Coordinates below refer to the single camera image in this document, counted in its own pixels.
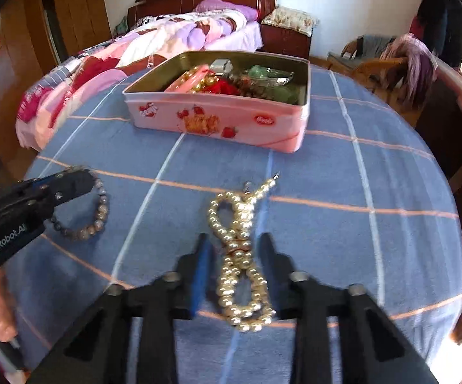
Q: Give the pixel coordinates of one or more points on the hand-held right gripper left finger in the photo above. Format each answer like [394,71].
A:
[201,272]

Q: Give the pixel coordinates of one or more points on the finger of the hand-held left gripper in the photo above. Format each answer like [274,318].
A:
[75,186]
[41,181]

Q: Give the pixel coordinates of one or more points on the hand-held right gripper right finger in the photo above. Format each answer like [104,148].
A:
[270,264]

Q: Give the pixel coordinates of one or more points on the pink bangle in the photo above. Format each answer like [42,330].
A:
[175,86]

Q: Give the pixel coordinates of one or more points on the pink tin box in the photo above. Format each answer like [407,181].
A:
[215,124]

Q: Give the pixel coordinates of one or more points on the thin silver bangle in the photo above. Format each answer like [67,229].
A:
[282,80]

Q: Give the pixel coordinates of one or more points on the silver wrist watch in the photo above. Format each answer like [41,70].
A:
[221,66]

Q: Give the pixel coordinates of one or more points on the person's left hand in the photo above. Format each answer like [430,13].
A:
[1,312]

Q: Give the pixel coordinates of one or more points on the blue plaid tablecloth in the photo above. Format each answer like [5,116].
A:
[334,228]

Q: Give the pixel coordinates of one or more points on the pink patchwork quilt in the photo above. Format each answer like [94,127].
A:
[155,44]

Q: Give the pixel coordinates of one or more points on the wooden wardrobe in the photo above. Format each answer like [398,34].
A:
[75,8]

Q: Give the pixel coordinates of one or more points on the wooden chair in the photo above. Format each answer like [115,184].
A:
[374,70]

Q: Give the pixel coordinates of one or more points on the dark wooden nightstand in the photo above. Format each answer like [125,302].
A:
[282,44]

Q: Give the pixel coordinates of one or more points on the purple pillow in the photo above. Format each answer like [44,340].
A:
[227,8]

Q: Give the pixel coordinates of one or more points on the grey garment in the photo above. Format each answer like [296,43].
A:
[370,44]

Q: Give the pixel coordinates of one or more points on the pink striped garment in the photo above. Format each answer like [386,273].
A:
[414,68]

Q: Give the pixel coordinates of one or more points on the floral cloth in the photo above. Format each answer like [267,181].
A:
[290,20]

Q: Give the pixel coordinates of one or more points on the hanging dark clothes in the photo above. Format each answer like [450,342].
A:
[438,24]

